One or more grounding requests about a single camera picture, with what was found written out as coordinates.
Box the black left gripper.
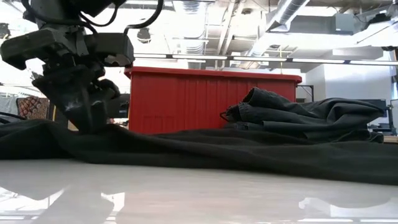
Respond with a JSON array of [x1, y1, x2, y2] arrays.
[[0, 26, 134, 133]]

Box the black garment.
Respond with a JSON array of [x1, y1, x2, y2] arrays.
[[0, 119, 398, 187]]

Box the red plastic bin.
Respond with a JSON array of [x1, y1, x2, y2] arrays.
[[124, 66, 302, 134]]

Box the black panel with yellow stripe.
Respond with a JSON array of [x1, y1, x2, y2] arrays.
[[48, 105, 68, 127]]

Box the black background machine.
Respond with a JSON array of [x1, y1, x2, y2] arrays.
[[107, 93, 131, 125]]

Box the red patterned fabric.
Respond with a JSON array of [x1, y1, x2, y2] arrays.
[[16, 96, 50, 121]]

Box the white hanging cloth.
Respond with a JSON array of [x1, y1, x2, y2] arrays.
[[0, 95, 18, 116]]

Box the thin black left gripper cable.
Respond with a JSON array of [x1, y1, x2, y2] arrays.
[[79, 2, 119, 28]]

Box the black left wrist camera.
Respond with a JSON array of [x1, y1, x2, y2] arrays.
[[71, 0, 127, 18]]

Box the thick black left gripper cable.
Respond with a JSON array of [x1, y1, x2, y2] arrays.
[[123, 0, 165, 35]]

